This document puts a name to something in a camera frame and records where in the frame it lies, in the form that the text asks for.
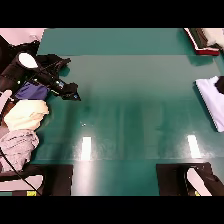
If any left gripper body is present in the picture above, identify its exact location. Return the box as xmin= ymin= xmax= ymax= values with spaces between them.
xmin=58 ymin=82 xmax=82 ymax=102

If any white shirt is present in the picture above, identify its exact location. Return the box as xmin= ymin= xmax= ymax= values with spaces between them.
xmin=194 ymin=75 xmax=224 ymax=134

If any black garment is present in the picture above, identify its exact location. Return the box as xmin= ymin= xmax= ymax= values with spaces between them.
xmin=0 ymin=34 xmax=72 ymax=80

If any navy blue garment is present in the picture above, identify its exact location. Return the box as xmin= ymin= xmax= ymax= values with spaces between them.
xmin=14 ymin=81 xmax=51 ymax=101

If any cream garment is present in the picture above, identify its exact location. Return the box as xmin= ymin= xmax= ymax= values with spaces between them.
xmin=2 ymin=99 xmax=51 ymax=132

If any grey garment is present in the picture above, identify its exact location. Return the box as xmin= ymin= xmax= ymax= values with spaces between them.
xmin=0 ymin=129 xmax=41 ymax=173

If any dark green garment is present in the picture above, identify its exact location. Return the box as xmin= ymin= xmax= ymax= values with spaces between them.
xmin=189 ymin=27 xmax=210 ymax=50

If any red garment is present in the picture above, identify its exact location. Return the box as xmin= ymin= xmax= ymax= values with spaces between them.
xmin=194 ymin=47 xmax=221 ymax=57

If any black cable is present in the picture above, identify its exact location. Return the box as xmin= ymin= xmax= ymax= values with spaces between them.
xmin=0 ymin=147 xmax=43 ymax=197

